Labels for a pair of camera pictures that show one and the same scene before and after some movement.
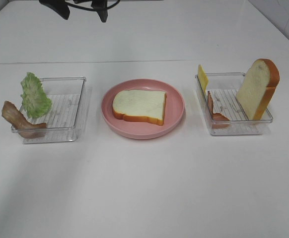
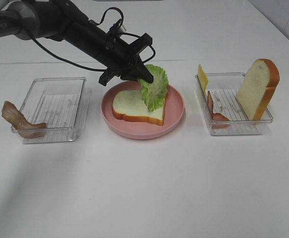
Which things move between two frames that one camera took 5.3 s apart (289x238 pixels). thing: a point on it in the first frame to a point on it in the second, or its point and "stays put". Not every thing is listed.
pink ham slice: (218, 120) stays put
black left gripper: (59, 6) to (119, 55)
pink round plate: (137, 129) stays put
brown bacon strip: (12, 115) stays put
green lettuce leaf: (35, 101) to (154, 93)
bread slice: (140, 105) stays put
